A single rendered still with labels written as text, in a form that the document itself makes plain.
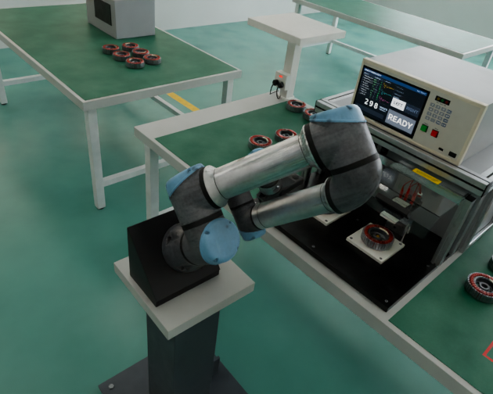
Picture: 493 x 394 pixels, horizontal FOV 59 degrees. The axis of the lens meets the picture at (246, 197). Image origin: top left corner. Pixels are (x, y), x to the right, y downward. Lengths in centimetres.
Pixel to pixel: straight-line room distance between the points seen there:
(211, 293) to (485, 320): 85
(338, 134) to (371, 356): 149
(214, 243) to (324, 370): 120
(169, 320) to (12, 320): 120
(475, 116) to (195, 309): 100
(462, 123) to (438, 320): 61
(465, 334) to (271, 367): 94
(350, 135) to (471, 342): 77
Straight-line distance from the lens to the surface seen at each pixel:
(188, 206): 112
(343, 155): 100
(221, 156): 197
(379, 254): 158
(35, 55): 310
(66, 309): 234
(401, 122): 158
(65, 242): 268
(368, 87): 162
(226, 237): 113
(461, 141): 150
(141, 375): 205
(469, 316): 157
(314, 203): 109
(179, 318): 129
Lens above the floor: 176
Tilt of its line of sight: 36 degrees down
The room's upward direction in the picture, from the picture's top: 8 degrees clockwise
